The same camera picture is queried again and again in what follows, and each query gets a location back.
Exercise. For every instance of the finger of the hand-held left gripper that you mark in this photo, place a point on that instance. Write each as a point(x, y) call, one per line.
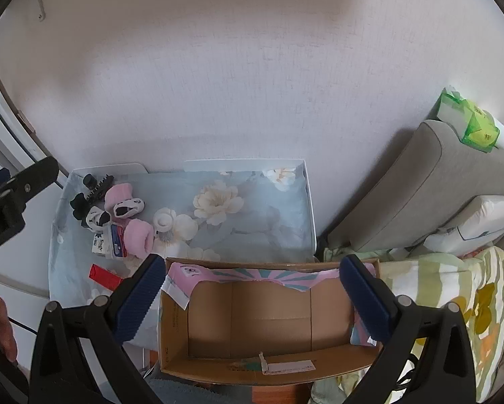
point(35, 179)

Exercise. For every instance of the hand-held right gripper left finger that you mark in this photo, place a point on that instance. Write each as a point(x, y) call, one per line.
point(138, 298)

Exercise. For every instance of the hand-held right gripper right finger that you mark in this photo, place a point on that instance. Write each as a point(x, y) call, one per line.
point(365, 298)

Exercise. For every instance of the black and red lipstick box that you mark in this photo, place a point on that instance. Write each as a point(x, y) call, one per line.
point(105, 277)

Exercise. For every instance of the small red blue packet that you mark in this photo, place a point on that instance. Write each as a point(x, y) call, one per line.
point(118, 242)

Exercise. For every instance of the pink fluffy sock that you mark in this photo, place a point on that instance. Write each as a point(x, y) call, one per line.
point(139, 237)

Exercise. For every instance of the large black hair claw clip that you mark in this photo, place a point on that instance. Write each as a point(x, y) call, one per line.
point(98, 187)

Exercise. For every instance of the printed white tissue pack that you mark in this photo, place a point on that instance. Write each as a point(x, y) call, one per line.
point(100, 244)

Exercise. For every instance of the white panda plush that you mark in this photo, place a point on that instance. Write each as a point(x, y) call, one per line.
point(97, 219)

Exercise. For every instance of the white earbud case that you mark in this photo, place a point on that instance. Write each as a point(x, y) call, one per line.
point(163, 220)

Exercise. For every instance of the pink sock with panda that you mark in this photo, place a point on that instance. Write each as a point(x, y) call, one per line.
point(119, 202)

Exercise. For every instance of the cardboard box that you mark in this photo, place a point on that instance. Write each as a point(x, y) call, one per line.
point(269, 311)

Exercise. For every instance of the person's left hand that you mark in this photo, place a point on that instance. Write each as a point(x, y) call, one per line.
point(6, 328)

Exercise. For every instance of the white wardrobe door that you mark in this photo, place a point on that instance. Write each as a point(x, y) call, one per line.
point(8, 269)

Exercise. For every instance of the metal door hinge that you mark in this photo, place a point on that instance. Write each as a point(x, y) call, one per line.
point(25, 122)

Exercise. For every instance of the grey blue towel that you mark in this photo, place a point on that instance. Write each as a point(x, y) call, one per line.
point(184, 393)

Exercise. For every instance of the striped floral blanket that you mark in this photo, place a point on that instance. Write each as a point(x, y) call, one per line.
point(479, 303)

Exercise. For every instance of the beige sofa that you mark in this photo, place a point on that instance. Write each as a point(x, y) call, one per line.
point(403, 189)

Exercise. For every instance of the blue floral cloth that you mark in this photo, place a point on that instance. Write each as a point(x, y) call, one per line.
point(256, 219)

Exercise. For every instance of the white pillow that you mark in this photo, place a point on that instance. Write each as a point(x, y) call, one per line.
point(487, 219)

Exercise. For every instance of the green tissue pack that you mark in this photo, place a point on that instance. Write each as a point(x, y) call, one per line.
point(479, 128)

